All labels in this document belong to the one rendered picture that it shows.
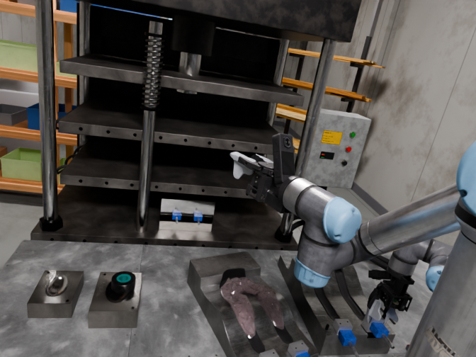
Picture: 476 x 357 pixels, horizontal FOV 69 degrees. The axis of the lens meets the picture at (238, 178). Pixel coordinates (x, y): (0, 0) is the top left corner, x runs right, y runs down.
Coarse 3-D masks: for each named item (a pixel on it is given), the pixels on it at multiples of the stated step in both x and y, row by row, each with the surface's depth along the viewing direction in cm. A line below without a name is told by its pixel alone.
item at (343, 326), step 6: (336, 324) 114; (342, 324) 114; (348, 324) 114; (336, 330) 114; (342, 330) 113; (348, 330) 114; (342, 336) 111; (348, 336) 111; (354, 336) 111; (342, 342) 111; (348, 342) 110; (354, 342) 111; (354, 348) 108
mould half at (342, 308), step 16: (288, 256) 158; (288, 272) 147; (352, 272) 143; (288, 288) 145; (304, 288) 133; (336, 288) 136; (352, 288) 137; (304, 304) 130; (320, 304) 127; (336, 304) 128; (304, 320) 128; (320, 320) 118; (352, 320) 120; (320, 336) 115; (336, 336) 113; (320, 352) 114; (336, 352) 116; (352, 352) 117; (368, 352) 119; (384, 352) 120
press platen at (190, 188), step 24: (96, 144) 205; (120, 144) 212; (168, 144) 228; (72, 168) 167; (96, 168) 172; (120, 168) 177; (168, 168) 188; (192, 168) 194; (216, 168) 201; (168, 192) 171; (192, 192) 173; (216, 192) 175; (240, 192) 177
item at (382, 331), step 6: (366, 312) 118; (366, 318) 117; (372, 318) 115; (366, 324) 117; (372, 324) 115; (378, 324) 114; (366, 330) 116; (372, 330) 114; (378, 330) 111; (384, 330) 112; (378, 336) 112; (384, 336) 111; (390, 342) 108
